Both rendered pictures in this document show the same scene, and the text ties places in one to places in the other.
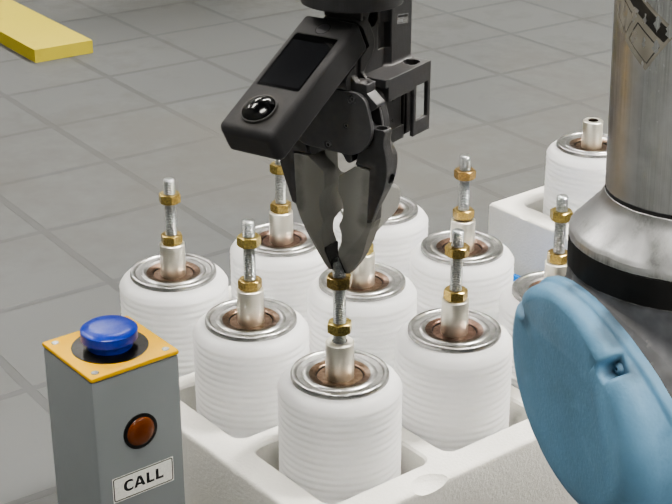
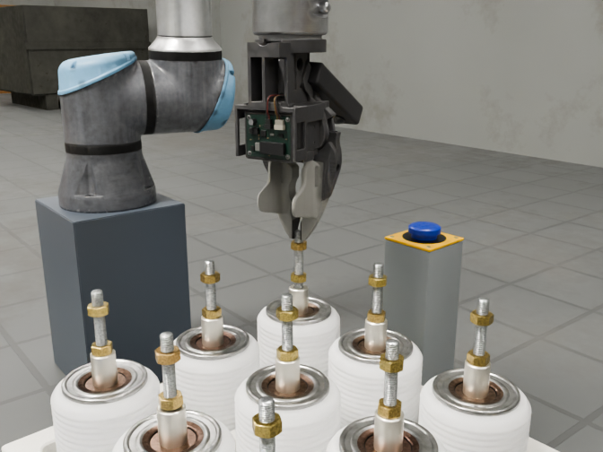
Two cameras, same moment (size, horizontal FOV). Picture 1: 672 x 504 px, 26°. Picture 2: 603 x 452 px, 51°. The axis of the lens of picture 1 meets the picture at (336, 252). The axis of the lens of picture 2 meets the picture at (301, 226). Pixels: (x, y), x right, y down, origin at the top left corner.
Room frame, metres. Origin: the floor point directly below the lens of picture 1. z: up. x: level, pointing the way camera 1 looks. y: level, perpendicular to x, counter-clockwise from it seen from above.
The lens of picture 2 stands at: (1.65, -0.04, 0.55)
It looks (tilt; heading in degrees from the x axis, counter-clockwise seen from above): 16 degrees down; 176
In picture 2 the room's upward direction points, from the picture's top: straight up
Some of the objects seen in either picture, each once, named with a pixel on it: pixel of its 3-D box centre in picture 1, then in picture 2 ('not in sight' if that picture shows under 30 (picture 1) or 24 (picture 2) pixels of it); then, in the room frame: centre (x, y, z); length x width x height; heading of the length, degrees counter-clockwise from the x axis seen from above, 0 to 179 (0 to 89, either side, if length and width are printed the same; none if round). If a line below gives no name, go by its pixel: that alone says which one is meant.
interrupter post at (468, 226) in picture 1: (462, 235); (172, 424); (1.22, -0.12, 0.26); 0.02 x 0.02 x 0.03
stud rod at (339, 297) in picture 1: (339, 305); (299, 262); (0.98, 0.00, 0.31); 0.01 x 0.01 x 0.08
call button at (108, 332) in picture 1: (109, 339); (423, 232); (0.91, 0.16, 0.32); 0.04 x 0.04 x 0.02
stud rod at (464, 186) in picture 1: (464, 194); (169, 378); (1.22, -0.12, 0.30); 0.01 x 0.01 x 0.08
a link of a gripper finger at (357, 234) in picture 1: (375, 209); (275, 199); (0.98, -0.03, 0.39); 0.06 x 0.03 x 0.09; 146
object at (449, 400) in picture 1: (450, 428); (216, 419); (1.05, -0.10, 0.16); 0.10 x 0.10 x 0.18
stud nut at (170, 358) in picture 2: (464, 173); (167, 354); (1.22, -0.12, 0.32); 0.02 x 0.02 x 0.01; 80
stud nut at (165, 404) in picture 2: (463, 212); (170, 399); (1.22, -0.12, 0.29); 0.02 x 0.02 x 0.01; 80
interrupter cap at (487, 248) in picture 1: (462, 248); (173, 438); (1.22, -0.12, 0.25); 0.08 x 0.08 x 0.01
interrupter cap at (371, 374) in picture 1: (339, 374); (298, 310); (0.98, 0.00, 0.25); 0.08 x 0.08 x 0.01
